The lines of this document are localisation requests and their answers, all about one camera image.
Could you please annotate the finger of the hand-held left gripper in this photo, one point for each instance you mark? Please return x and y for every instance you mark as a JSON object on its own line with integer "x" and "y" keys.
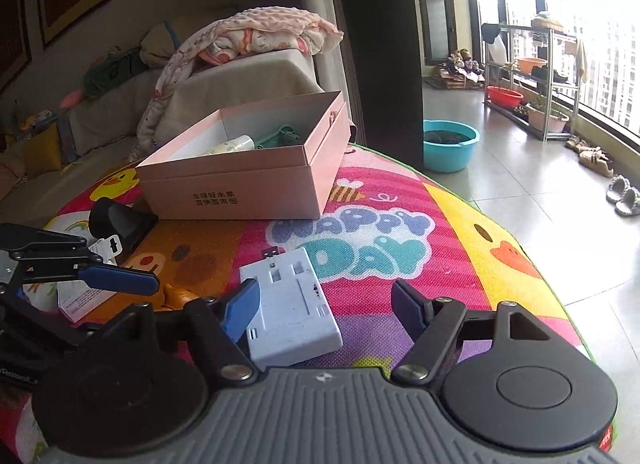
{"x": 35, "y": 239}
{"x": 120, "y": 279}

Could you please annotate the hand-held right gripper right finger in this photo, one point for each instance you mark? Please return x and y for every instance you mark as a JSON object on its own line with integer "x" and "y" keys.
{"x": 407, "y": 309}

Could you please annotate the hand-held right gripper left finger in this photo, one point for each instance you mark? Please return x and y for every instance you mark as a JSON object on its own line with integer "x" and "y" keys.
{"x": 242, "y": 309}

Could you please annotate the long white carton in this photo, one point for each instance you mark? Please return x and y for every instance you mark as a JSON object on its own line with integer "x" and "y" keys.
{"x": 80, "y": 301}

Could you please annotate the white power adapter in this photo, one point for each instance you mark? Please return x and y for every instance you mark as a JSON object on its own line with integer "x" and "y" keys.
{"x": 295, "y": 314}

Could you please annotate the pink cardboard box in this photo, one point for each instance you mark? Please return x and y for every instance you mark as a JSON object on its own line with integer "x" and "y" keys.
{"x": 240, "y": 189}

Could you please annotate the cream lotion tube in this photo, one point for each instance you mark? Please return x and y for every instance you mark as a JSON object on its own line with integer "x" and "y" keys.
{"x": 232, "y": 145}

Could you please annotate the white paper tag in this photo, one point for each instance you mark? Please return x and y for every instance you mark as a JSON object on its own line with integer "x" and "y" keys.
{"x": 107, "y": 247}

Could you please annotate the black dryer nozzle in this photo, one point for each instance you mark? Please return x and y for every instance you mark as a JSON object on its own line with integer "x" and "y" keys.
{"x": 120, "y": 224}

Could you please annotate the brown toy bear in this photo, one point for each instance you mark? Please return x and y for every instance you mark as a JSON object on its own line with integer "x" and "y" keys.
{"x": 175, "y": 296}

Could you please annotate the yellow cushion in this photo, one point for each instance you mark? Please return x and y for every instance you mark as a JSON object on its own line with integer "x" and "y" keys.
{"x": 42, "y": 151}

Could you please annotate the colourful cartoon play mat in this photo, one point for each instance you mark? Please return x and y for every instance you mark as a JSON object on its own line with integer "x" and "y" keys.
{"x": 450, "y": 224}

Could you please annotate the blue plastic basin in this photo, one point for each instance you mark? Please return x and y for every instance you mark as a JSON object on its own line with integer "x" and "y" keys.
{"x": 450, "y": 146}

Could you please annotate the green plush toy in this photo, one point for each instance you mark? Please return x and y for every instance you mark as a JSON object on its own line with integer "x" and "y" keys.
{"x": 112, "y": 74}

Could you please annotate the beige pillow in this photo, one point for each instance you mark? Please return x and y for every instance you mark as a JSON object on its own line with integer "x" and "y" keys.
{"x": 155, "y": 46}

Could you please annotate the red plastic basin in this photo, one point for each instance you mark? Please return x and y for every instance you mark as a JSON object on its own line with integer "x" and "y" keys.
{"x": 505, "y": 97}

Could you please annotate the beige sofa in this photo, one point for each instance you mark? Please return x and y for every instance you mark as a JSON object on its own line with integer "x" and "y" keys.
{"x": 240, "y": 73}

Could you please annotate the beige planter trough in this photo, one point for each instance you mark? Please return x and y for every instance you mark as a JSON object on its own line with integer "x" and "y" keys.
{"x": 547, "y": 119}

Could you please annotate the beige shoe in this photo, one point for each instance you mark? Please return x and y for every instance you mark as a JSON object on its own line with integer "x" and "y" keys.
{"x": 582, "y": 143}
{"x": 596, "y": 163}

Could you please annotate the grey slipper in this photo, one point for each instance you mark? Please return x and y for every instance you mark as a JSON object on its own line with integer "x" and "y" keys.
{"x": 618, "y": 189}
{"x": 629, "y": 203}

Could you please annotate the pile of shoes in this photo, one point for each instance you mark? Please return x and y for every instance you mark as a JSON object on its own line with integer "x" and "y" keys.
{"x": 462, "y": 68}

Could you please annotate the metal storage rack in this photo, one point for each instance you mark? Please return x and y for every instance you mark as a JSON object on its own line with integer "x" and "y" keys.
{"x": 545, "y": 83}

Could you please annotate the orange plastic basin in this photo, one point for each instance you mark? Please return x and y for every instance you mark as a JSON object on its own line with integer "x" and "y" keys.
{"x": 532, "y": 65}

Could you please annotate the floral pink blanket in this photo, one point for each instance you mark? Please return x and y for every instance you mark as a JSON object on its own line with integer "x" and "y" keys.
{"x": 260, "y": 33}

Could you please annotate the white hanging cloth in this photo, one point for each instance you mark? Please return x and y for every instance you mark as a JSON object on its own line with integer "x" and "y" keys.
{"x": 496, "y": 46}

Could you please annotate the framed glass door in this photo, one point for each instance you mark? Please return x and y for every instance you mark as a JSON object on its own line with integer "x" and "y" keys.
{"x": 438, "y": 26}

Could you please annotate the beige curtain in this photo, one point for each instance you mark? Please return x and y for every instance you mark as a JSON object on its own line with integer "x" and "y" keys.
{"x": 325, "y": 18}

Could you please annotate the yellow hanging towel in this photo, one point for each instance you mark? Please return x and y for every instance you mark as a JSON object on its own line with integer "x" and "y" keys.
{"x": 581, "y": 59}

